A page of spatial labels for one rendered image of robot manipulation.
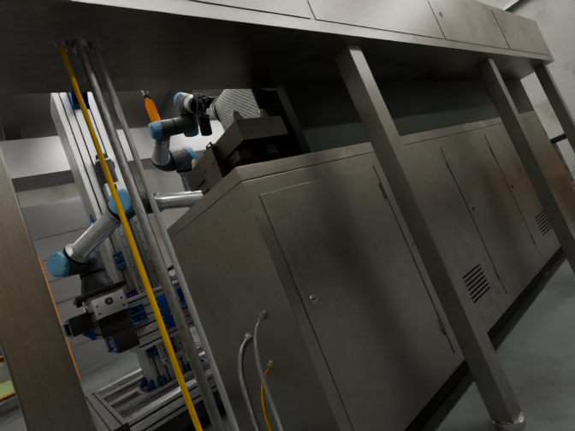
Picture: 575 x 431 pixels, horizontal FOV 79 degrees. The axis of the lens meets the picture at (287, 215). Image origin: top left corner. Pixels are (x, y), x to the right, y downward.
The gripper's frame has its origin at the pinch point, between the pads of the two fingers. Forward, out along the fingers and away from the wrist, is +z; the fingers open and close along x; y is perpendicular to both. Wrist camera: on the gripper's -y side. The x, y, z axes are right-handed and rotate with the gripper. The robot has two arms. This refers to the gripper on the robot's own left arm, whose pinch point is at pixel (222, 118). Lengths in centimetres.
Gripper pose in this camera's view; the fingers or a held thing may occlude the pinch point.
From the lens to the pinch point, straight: 148.6
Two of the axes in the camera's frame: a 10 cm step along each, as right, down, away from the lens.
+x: 7.4, -2.4, 6.3
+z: 6.7, 3.7, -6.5
